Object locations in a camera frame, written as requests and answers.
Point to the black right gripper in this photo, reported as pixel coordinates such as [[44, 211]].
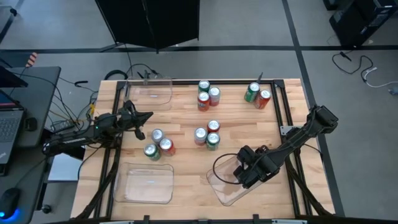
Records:
[[258, 166]]

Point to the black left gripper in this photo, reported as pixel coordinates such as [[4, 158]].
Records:
[[127, 119]]

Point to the clear plastic bin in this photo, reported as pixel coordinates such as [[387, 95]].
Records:
[[224, 189], [149, 93], [143, 183]]

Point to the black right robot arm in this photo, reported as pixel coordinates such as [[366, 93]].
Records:
[[298, 137]]

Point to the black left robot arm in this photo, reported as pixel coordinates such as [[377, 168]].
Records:
[[77, 138]]

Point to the silver mounting plate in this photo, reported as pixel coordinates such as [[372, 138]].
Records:
[[284, 130]]

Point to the black metal bar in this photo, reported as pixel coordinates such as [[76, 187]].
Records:
[[76, 153]]

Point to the white board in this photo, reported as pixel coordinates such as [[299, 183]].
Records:
[[63, 168]]

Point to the black backdrop panel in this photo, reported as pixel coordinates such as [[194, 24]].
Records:
[[149, 21]]

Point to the dark grey desk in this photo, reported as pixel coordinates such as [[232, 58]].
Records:
[[40, 93]]

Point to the small black desk device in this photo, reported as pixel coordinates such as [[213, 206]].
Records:
[[31, 124]]

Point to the black caster wheel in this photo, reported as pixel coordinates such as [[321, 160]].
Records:
[[46, 209]]

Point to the orange black striped marker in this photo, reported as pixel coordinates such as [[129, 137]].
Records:
[[31, 59]]

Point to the black laptop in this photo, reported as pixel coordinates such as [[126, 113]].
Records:
[[9, 124]]

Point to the black computer mouse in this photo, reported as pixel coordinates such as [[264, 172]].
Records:
[[9, 200]]

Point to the small blue-grey object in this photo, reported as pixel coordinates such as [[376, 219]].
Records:
[[393, 91]]

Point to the black stand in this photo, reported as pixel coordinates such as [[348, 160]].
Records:
[[13, 12]]

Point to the black computer tower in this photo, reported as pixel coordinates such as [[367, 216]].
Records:
[[357, 21]]

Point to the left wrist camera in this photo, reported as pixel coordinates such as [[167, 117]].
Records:
[[130, 106]]

